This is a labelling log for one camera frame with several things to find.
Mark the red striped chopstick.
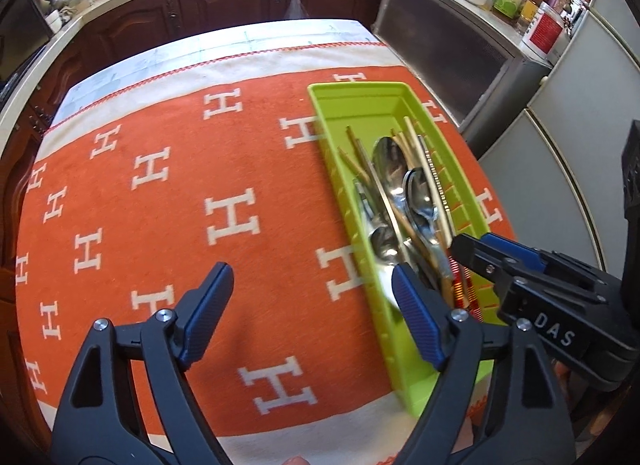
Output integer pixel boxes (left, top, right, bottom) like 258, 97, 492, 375
449, 257, 468, 313
462, 265, 483, 322

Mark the steel fork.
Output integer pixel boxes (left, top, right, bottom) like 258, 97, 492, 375
355, 180, 382, 226

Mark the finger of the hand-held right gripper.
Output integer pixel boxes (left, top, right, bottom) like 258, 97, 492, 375
451, 233, 527, 287
479, 233, 609, 292

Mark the large steel spoon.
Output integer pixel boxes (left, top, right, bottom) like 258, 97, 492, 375
372, 136, 416, 266

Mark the orange printed blanket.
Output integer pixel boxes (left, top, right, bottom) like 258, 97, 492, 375
15, 42, 519, 457

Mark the small steel spoon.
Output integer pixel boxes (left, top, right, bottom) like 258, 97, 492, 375
367, 225, 402, 262

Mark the green plastic utensil tray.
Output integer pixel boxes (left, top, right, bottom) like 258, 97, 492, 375
306, 81, 501, 418

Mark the dark brown wooden chopstick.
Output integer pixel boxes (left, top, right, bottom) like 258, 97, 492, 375
338, 147, 369, 182
348, 127, 382, 196

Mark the wooden-handled steel spoon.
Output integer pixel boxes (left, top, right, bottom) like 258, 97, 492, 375
400, 225, 454, 307

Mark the textured steel chopstick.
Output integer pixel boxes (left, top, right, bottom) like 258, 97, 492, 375
419, 134, 454, 237

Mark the round bowl steel spoon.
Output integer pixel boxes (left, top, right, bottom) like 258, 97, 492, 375
401, 168, 451, 266

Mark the green label oil bottle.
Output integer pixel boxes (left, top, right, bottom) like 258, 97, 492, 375
492, 0, 529, 21

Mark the pale blue table cover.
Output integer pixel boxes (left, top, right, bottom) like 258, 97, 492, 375
64, 18, 389, 112

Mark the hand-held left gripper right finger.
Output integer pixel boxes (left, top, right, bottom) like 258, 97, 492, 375
391, 264, 577, 465

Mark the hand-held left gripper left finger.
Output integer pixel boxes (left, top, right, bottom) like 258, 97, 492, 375
50, 262, 236, 465

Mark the red label white container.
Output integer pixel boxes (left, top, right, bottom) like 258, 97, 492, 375
520, 1, 569, 58

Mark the grey steel cabinet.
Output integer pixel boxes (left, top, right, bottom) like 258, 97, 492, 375
372, 0, 527, 132

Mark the white ceramic spoon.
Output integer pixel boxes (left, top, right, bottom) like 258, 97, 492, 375
372, 265, 401, 312

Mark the light wooden chopstick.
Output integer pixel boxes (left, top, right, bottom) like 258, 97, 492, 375
405, 117, 427, 172
391, 131, 409, 166

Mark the steel countertop appliance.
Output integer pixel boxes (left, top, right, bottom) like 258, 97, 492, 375
0, 0, 54, 84

